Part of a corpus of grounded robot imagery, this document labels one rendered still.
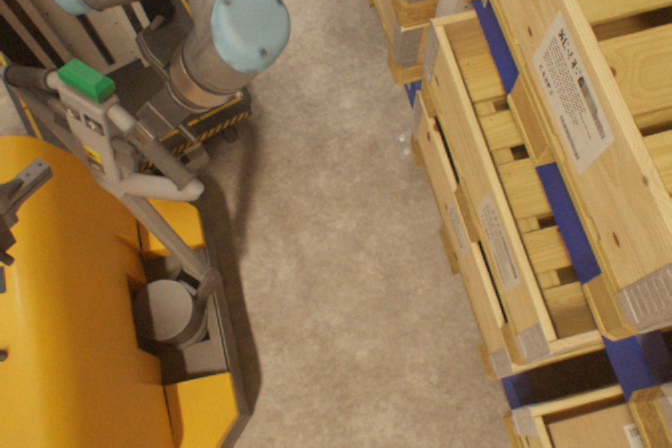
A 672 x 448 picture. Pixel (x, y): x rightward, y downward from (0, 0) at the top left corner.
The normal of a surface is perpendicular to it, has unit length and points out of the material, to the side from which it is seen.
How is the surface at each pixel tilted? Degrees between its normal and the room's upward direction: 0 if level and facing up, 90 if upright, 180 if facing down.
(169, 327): 0
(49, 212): 68
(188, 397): 22
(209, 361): 0
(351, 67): 0
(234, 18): 36
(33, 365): 14
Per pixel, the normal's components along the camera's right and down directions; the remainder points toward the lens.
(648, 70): -0.02, -0.33
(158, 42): 0.53, -0.22
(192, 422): 0.34, -0.40
